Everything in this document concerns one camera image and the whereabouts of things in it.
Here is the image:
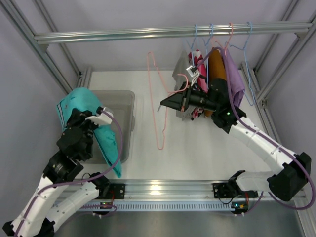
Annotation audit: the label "pink hanger of purple trousers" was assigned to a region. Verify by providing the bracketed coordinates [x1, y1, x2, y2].
[212, 22, 235, 60]

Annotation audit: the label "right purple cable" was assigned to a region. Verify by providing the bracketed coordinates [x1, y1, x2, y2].
[196, 46, 314, 211]

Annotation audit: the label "clear plastic bin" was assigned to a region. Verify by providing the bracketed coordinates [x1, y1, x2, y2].
[93, 90, 135, 163]

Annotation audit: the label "aluminium frame strut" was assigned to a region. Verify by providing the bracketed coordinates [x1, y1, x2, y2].
[0, 0, 81, 93]
[254, 0, 316, 103]

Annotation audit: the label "blue hanger of patterned trousers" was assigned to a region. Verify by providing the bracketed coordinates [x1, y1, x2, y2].
[203, 23, 214, 84]

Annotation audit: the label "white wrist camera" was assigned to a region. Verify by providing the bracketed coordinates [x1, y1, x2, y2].
[86, 107, 114, 126]
[186, 66, 200, 86]

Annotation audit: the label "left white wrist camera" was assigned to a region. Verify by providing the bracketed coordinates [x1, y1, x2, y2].
[86, 107, 114, 126]

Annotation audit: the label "purple trousers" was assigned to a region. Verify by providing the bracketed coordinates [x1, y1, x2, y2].
[222, 49, 245, 107]

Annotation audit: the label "slotted cable duct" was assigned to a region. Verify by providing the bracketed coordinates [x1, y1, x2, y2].
[54, 200, 240, 212]

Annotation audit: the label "pink hanger of teal trousers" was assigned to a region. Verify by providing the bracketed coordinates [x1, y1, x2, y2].
[146, 51, 189, 151]

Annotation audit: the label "empty blue hanger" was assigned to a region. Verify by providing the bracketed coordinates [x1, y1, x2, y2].
[229, 22, 255, 106]

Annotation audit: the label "teal trousers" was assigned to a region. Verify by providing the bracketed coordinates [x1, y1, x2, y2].
[56, 87, 122, 178]

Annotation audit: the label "aluminium hanging rail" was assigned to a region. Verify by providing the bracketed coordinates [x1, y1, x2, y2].
[34, 21, 313, 45]

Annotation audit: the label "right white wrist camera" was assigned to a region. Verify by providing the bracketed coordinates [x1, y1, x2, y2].
[186, 66, 200, 86]

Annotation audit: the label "brown trousers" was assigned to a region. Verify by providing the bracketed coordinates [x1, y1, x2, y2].
[203, 48, 228, 119]

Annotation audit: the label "purple cable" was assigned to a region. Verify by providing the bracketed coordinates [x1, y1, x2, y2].
[196, 46, 314, 211]
[14, 110, 123, 237]

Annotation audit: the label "pink patterned trousers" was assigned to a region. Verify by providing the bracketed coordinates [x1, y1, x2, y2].
[189, 50, 208, 120]

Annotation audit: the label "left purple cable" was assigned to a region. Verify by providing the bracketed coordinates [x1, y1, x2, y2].
[14, 110, 123, 237]

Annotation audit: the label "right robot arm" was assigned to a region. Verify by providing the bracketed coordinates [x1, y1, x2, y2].
[160, 79, 312, 201]

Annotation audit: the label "left aluminium frame strut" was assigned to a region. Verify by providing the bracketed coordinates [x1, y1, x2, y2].
[0, 0, 81, 93]

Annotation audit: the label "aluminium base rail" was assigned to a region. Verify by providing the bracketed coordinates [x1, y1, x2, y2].
[56, 179, 307, 201]

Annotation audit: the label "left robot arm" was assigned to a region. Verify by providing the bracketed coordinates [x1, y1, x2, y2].
[2, 107, 111, 237]

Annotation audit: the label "right aluminium frame strut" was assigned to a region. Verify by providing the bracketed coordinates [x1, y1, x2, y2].
[254, 0, 316, 103]

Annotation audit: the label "grey trousers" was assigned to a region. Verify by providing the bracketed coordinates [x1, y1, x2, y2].
[171, 50, 196, 121]

